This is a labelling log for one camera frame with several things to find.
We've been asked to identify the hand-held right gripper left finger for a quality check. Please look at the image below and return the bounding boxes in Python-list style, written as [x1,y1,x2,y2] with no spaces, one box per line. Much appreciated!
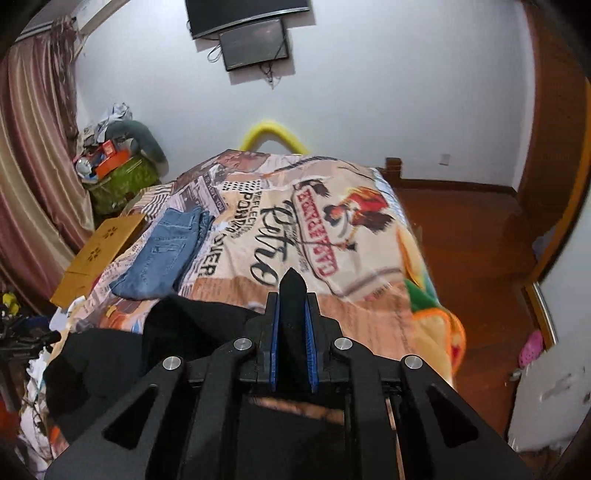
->
[45,292,281,480]

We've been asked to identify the pink slippers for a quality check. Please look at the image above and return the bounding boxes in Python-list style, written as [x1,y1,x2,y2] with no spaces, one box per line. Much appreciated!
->
[518,330,546,367]

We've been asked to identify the folded blue jeans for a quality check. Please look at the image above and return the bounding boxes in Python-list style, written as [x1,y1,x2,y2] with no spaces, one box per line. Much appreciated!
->
[111,206,217,300]

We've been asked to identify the flat brown cardboard box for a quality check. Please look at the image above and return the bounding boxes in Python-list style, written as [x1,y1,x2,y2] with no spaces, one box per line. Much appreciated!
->
[49,213,147,309]

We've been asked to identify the small black wall screen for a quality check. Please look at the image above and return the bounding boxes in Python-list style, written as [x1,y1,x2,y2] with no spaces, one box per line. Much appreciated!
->
[218,18,291,72]

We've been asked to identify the black hanging cable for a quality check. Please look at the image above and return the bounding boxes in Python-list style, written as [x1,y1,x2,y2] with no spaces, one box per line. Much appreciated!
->
[260,61,283,89]

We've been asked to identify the yellow foam tube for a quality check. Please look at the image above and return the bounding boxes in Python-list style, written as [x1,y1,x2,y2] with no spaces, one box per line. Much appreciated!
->
[238,120,308,155]

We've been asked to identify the green bag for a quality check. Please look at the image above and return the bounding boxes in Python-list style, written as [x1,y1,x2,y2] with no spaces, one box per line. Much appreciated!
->
[88,154,160,215]

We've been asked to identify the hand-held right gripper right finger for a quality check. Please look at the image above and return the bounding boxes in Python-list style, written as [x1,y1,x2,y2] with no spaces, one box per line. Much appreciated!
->
[305,293,536,480]

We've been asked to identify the striped pink curtain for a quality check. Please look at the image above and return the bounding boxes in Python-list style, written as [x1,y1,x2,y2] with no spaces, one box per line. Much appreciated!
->
[0,16,95,301]

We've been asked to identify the black pants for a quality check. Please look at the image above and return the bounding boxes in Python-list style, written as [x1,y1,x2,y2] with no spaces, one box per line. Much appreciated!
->
[44,267,352,480]

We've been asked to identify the white foam board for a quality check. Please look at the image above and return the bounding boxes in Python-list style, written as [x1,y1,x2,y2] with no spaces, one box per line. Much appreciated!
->
[508,342,591,453]

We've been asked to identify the printed blanket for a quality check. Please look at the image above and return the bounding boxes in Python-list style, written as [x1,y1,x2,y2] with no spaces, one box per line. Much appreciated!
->
[69,148,467,388]

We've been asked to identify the brown wooden wardrobe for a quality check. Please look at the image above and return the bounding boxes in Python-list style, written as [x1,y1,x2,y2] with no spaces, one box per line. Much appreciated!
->
[517,0,591,278]

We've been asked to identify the large black wall television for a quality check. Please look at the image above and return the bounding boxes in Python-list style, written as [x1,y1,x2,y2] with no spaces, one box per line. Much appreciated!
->
[185,0,311,40]

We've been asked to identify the orange box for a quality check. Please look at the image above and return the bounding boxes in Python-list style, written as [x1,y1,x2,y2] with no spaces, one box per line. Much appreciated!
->
[95,141,134,178]

